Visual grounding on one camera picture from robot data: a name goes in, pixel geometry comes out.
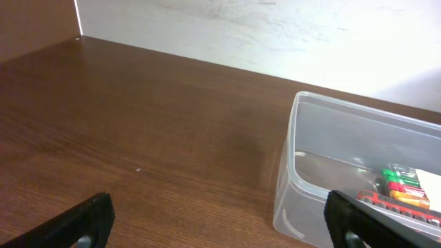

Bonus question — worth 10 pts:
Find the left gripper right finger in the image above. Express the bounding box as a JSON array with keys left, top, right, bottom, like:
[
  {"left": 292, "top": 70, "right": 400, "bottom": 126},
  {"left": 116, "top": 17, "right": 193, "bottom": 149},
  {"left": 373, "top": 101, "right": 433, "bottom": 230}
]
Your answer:
[{"left": 324, "top": 190, "right": 440, "bottom": 248}]

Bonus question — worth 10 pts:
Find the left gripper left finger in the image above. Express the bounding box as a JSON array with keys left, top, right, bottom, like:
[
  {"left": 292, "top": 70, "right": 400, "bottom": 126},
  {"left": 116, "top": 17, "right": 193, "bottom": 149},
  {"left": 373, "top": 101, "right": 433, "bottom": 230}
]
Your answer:
[{"left": 1, "top": 192, "right": 115, "bottom": 248}]

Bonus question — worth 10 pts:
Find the screwdriver set clear pack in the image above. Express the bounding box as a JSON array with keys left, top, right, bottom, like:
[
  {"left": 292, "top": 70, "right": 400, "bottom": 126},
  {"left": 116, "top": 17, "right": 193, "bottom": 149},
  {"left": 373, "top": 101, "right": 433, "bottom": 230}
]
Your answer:
[{"left": 381, "top": 163, "right": 440, "bottom": 212}]

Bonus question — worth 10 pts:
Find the clear plastic container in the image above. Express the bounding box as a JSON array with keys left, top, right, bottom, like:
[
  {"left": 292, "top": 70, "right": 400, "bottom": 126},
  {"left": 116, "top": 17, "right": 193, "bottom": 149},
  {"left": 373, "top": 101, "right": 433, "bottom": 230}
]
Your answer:
[{"left": 272, "top": 92, "right": 440, "bottom": 247}]

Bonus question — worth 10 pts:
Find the orange bit holder strip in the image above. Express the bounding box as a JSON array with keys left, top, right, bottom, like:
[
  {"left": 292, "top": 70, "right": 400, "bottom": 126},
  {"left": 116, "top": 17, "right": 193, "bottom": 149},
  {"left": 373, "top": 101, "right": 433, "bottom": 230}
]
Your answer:
[{"left": 358, "top": 190, "right": 440, "bottom": 227}]

